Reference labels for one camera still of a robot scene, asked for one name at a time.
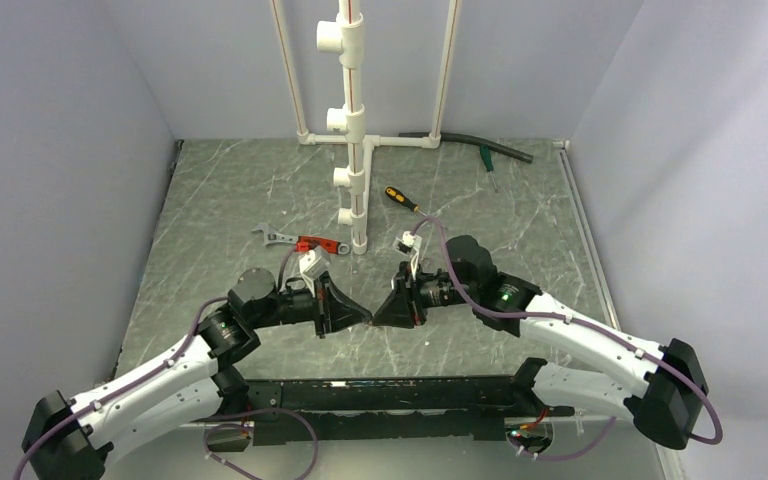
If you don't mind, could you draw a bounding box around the aluminium frame rail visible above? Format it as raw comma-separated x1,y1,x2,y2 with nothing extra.
65,384,687,480

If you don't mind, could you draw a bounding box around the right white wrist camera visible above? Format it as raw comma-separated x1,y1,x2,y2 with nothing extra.
393,231,423,276

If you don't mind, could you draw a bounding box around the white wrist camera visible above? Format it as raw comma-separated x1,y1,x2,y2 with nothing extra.
299,245,331,291
393,231,423,276

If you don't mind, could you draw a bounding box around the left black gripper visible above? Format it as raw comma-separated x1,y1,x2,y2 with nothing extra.
250,270,371,338

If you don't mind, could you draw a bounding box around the white PVC pipe frame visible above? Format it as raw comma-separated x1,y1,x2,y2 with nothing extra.
269,1,461,255

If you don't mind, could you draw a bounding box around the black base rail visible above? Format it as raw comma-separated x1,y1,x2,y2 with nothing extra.
207,375,574,446

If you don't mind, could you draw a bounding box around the green screwdriver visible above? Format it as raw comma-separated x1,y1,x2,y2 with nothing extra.
479,145,499,193

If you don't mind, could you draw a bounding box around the red handled adjustable wrench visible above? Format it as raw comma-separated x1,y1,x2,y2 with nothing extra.
251,223,352,255

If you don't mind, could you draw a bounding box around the black hose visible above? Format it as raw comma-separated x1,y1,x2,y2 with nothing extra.
398,131,534,165

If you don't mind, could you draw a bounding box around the yellow black screwdriver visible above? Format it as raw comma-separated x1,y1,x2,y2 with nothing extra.
385,186,422,214

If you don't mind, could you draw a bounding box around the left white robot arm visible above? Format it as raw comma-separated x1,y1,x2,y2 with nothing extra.
12,268,372,479

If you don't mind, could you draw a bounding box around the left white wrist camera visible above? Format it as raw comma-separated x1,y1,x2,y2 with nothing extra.
299,245,331,291

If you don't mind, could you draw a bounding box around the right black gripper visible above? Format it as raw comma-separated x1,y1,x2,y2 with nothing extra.
372,261,478,329

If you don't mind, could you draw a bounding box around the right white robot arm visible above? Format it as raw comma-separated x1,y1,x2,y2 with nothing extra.
372,231,723,450

